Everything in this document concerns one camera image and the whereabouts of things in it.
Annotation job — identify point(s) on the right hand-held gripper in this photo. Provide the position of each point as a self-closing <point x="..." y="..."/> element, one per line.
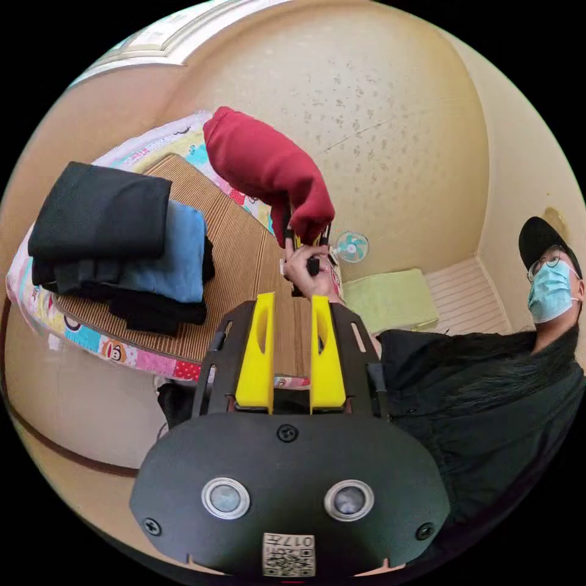
<point x="288" y="229"/>

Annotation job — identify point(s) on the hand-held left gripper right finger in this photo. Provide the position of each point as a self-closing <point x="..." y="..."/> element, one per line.
<point x="327" y="366"/>

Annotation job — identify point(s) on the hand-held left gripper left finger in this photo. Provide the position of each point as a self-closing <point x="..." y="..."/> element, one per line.
<point x="255" y="357"/>

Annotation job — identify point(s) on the red long sleeve shirt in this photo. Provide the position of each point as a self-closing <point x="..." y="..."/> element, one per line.
<point x="265" y="169"/>

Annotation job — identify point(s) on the person's right hand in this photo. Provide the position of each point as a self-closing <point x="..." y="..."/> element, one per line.
<point x="320" y="284"/>

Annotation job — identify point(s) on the small teal fan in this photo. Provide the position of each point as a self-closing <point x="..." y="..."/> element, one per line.
<point x="351" y="247"/>

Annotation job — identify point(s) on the bed with woven mat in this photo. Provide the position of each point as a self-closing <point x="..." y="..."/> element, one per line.
<point x="247" y="274"/>

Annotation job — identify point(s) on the green cushion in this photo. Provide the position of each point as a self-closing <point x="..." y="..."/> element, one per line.
<point x="389" y="297"/>

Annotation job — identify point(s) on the person's body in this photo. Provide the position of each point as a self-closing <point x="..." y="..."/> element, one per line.
<point x="476" y="403"/>

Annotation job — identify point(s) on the pile of clothes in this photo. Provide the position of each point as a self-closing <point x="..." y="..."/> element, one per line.
<point x="114" y="238"/>

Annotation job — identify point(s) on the window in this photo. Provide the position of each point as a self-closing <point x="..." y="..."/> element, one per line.
<point x="155" y="36"/>

